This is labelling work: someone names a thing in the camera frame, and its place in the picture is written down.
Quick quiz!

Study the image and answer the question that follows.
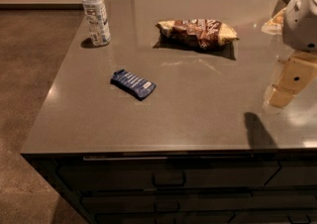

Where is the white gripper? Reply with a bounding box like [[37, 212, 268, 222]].
[[266, 0, 317, 108]]

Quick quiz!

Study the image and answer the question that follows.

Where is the brown chip bag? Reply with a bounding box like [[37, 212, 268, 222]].
[[158, 19, 238, 51]]

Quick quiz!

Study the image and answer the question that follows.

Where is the clear plastic water bottle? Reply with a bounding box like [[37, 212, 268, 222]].
[[82, 0, 111, 47]]

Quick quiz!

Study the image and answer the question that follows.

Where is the yellow snack packet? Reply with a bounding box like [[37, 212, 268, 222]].
[[262, 8, 286, 35]]

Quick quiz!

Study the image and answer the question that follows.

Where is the dark cabinet with drawers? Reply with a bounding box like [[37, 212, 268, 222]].
[[23, 153, 317, 224]]

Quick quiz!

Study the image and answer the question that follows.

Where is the blue snack bar packet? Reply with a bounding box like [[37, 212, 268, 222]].
[[110, 69, 157, 101]]

